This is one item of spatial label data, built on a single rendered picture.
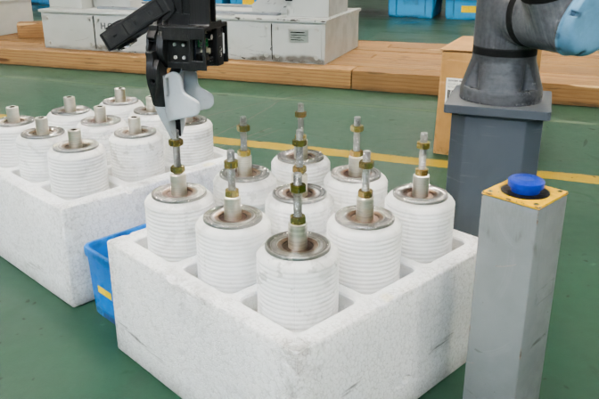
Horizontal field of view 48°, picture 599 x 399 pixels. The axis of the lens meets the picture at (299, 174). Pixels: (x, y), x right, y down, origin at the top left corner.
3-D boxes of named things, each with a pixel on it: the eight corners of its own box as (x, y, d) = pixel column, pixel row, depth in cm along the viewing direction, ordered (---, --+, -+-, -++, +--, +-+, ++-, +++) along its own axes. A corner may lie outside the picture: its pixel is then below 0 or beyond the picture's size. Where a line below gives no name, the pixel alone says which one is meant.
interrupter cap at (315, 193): (310, 183, 98) (310, 179, 98) (336, 200, 92) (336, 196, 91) (263, 191, 95) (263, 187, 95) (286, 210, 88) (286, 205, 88)
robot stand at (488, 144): (446, 217, 149) (456, 85, 139) (534, 229, 143) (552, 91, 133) (432, 253, 133) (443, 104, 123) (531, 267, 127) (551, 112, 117)
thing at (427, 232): (459, 309, 99) (469, 194, 93) (421, 335, 93) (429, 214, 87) (406, 287, 105) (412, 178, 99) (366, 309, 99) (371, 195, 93)
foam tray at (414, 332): (300, 265, 127) (301, 175, 121) (482, 351, 101) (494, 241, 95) (117, 348, 102) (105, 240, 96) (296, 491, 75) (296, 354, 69)
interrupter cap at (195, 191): (212, 201, 91) (212, 197, 91) (156, 208, 89) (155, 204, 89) (200, 183, 98) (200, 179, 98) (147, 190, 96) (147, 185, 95)
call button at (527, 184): (517, 186, 79) (519, 170, 79) (549, 195, 77) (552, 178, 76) (499, 195, 77) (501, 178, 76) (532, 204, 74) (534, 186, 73)
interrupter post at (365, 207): (350, 220, 85) (351, 196, 84) (364, 215, 87) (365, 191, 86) (365, 225, 84) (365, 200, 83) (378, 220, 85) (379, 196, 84)
